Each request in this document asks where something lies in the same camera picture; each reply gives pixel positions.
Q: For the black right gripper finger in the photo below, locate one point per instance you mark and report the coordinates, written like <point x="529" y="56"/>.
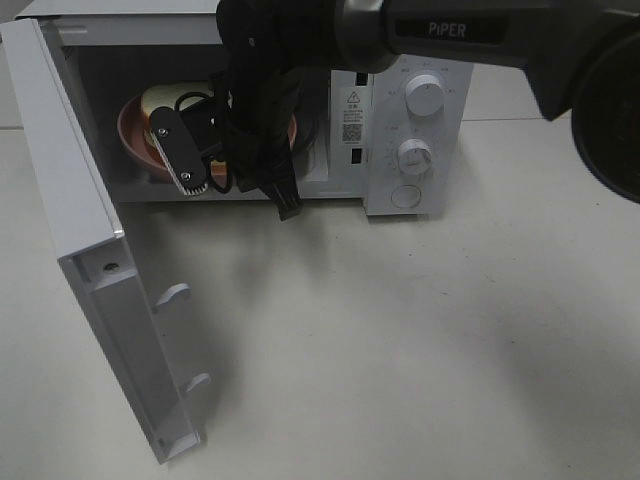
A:
<point x="276" y="178"/>

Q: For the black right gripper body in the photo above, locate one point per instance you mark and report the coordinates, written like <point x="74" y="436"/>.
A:
<point x="253" y="104"/>

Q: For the sandwich with lettuce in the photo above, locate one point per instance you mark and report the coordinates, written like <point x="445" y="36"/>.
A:
<point x="166" y="95"/>

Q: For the pink round plate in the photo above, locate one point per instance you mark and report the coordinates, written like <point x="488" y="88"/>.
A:
<point x="130" y="128"/>

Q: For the round door release button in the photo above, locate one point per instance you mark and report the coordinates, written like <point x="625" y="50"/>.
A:
<point x="406" y="197"/>

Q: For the white microwave door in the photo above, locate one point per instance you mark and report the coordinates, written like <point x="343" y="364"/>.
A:
<point x="90" y="242"/>

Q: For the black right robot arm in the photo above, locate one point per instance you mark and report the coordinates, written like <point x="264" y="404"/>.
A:
<point x="580" y="58"/>

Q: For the white warning label sticker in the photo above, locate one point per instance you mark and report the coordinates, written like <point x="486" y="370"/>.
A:
<point x="352" y="116"/>

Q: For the white microwave oven body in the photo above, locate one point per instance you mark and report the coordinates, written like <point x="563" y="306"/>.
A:
<point x="118" y="49"/>

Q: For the lower white timer knob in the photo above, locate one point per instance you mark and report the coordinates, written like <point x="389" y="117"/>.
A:
<point x="414" y="157"/>

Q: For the upper white power knob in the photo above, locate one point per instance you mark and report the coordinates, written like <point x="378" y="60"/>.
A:
<point x="424" y="94"/>

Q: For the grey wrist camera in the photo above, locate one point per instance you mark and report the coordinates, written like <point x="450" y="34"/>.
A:
<point x="178" y="152"/>

